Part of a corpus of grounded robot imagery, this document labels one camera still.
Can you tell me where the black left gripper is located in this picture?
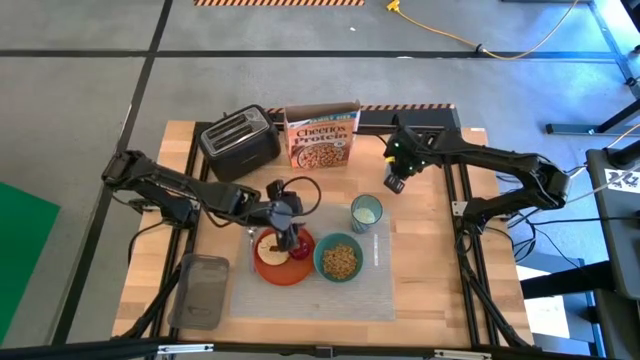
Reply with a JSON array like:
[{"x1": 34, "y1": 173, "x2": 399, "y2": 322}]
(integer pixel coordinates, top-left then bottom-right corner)
[{"x1": 258, "y1": 194, "x2": 306, "y2": 253}]

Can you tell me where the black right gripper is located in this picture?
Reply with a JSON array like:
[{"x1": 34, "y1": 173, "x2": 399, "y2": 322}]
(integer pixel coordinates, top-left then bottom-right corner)
[{"x1": 383, "y1": 143, "x2": 432, "y2": 196}]

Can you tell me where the Cheerios Protein cereal box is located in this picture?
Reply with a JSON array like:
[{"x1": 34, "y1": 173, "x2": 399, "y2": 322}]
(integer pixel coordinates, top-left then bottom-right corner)
[{"x1": 283, "y1": 98, "x2": 363, "y2": 171}]

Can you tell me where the pale bread slice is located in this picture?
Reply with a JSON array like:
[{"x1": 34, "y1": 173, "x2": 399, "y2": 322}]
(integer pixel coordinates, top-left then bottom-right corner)
[{"x1": 256, "y1": 232, "x2": 292, "y2": 267}]

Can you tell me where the teal ceramic bowl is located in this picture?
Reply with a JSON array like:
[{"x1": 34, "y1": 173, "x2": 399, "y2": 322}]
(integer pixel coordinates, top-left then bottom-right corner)
[{"x1": 312, "y1": 232, "x2": 365, "y2": 285}]

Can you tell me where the orange plate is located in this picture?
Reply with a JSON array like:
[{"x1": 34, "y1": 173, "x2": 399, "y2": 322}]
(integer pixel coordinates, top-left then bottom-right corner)
[{"x1": 252, "y1": 225, "x2": 318, "y2": 288}]

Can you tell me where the silver fork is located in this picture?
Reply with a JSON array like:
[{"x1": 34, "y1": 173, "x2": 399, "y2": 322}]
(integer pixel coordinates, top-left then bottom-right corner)
[{"x1": 246, "y1": 225, "x2": 258, "y2": 275}]

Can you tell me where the white milk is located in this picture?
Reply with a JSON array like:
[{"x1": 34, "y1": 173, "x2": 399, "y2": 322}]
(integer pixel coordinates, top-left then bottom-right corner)
[{"x1": 353, "y1": 206, "x2": 378, "y2": 225}]

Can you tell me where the oat cereal serving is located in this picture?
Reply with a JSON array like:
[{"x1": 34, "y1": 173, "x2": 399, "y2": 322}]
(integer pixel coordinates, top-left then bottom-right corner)
[{"x1": 321, "y1": 242, "x2": 359, "y2": 281}]

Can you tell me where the grey woven placemat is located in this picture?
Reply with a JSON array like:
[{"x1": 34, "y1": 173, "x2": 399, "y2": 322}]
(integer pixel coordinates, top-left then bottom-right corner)
[{"x1": 229, "y1": 201, "x2": 397, "y2": 323}]

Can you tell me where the striped hazard edge tape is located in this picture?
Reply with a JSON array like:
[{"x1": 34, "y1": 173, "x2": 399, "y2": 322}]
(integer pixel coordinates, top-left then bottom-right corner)
[{"x1": 264, "y1": 102, "x2": 457, "y2": 113}]

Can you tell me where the grey plastic bin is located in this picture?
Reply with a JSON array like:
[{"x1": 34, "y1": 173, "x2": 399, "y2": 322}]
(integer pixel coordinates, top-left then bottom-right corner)
[{"x1": 167, "y1": 252, "x2": 232, "y2": 332}]

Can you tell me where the black two-slot toaster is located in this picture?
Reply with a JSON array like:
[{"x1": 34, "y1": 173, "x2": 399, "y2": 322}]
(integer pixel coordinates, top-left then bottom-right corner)
[{"x1": 196, "y1": 103, "x2": 283, "y2": 184}]

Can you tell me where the black-legged office desk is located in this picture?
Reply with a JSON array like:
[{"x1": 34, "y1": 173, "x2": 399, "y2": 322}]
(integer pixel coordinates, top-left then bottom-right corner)
[{"x1": 544, "y1": 0, "x2": 640, "y2": 136}]

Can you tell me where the striped hazard floor tape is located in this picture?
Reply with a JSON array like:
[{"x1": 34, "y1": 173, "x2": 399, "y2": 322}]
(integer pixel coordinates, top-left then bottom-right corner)
[{"x1": 193, "y1": 0, "x2": 367, "y2": 8}]

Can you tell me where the white number label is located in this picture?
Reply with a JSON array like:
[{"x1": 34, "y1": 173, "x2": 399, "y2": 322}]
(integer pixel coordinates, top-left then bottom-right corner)
[{"x1": 603, "y1": 167, "x2": 640, "y2": 196}]

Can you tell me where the grey side desk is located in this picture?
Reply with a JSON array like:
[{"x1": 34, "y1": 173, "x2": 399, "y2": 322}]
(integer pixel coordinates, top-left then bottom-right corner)
[{"x1": 584, "y1": 147, "x2": 640, "y2": 302}]

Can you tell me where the green floor mat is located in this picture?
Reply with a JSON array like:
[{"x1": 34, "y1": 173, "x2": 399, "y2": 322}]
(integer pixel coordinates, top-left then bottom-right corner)
[{"x1": 0, "y1": 181, "x2": 62, "y2": 344}]

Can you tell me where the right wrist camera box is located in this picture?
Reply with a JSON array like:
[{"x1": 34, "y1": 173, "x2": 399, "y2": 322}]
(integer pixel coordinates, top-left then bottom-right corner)
[{"x1": 398, "y1": 127, "x2": 427, "y2": 150}]

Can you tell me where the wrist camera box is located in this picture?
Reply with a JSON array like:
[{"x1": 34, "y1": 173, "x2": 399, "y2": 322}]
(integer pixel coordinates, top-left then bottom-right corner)
[
  {"x1": 265, "y1": 179, "x2": 288, "y2": 202},
  {"x1": 398, "y1": 127, "x2": 427, "y2": 150}
]

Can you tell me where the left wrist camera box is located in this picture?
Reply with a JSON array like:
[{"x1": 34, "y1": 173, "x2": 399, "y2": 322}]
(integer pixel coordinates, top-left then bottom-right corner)
[{"x1": 265, "y1": 179, "x2": 288, "y2": 202}]

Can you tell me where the black camera cable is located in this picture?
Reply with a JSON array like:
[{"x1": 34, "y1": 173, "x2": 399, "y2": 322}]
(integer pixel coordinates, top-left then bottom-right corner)
[{"x1": 279, "y1": 175, "x2": 323, "y2": 218}]

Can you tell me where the black aluminium table frame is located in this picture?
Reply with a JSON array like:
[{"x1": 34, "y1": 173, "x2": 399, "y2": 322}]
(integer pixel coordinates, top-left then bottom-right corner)
[{"x1": 0, "y1": 107, "x2": 640, "y2": 360}]

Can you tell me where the yellow extension cable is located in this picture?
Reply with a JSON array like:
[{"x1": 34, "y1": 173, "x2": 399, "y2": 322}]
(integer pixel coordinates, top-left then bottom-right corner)
[{"x1": 386, "y1": 0, "x2": 582, "y2": 62}]

